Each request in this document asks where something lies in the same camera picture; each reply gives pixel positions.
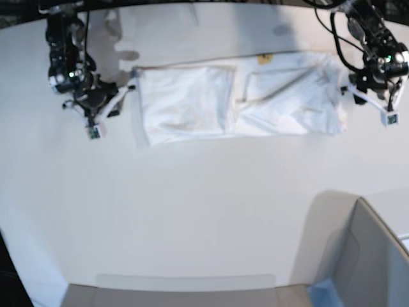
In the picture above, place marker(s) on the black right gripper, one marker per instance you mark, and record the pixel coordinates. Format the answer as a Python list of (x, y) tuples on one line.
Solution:
[(94, 96)]

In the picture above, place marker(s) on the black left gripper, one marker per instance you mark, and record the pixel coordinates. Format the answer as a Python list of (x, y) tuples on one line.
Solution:
[(365, 81)]

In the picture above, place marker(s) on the white printed t-shirt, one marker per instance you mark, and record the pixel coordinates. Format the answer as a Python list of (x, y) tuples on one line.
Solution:
[(289, 94)]

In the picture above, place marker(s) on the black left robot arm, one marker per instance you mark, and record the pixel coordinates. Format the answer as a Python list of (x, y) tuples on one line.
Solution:
[(385, 59)]

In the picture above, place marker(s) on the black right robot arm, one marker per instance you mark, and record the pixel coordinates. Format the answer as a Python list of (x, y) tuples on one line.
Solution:
[(72, 70)]

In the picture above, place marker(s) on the grey cardboard box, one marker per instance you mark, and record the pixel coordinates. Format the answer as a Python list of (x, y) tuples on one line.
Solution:
[(349, 256)]

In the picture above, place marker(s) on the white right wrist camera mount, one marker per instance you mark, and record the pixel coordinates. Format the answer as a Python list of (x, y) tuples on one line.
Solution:
[(94, 127)]

